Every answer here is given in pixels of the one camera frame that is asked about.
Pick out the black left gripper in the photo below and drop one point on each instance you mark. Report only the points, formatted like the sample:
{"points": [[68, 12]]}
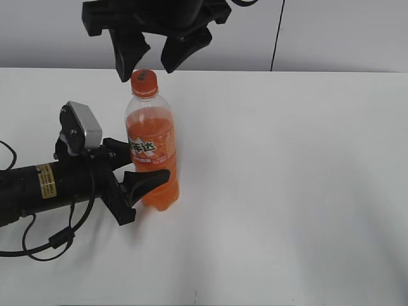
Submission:
{"points": [[90, 175]]}

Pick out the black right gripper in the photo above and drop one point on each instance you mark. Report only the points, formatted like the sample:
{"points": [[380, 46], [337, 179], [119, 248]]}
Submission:
{"points": [[127, 20]]}

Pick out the orange bottle cap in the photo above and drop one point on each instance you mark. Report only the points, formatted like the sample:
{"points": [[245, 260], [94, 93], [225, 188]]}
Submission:
{"points": [[144, 83]]}

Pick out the orange soda bottle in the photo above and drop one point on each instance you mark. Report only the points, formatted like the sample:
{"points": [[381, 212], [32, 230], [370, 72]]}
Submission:
{"points": [[151, 136]]}

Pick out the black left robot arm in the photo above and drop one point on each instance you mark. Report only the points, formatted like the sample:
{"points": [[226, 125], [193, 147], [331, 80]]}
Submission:
{"points": [[28, 190]]}

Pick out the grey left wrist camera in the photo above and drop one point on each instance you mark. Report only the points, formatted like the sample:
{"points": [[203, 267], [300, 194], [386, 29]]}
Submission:
{"points": [[80, 130]]}

